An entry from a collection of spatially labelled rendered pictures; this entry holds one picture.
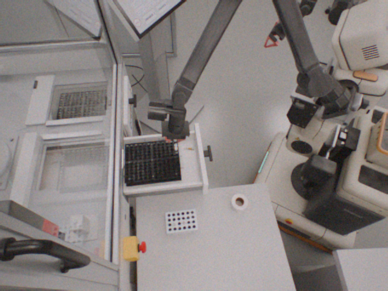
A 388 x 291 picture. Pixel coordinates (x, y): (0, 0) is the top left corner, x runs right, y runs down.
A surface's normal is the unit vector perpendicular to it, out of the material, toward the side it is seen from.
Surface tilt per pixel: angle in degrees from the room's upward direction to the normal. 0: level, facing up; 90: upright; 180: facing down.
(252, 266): 0
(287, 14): 59
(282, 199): 0
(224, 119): 0
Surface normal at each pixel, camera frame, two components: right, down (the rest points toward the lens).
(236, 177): 0.02, -0.51
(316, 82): 0.01, 0.46
